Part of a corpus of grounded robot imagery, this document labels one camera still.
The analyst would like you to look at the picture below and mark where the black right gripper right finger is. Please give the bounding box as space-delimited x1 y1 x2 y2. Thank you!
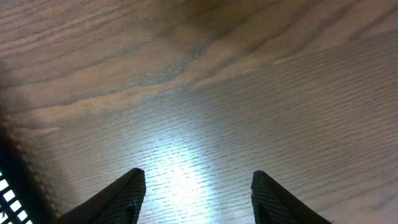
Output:
251 170 331 224

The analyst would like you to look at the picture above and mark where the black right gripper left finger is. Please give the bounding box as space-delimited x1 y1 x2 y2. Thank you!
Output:
54 168 146 224

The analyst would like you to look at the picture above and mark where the dark green perforated plastic basket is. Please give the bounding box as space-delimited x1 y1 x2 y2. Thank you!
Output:
1 128 56 223

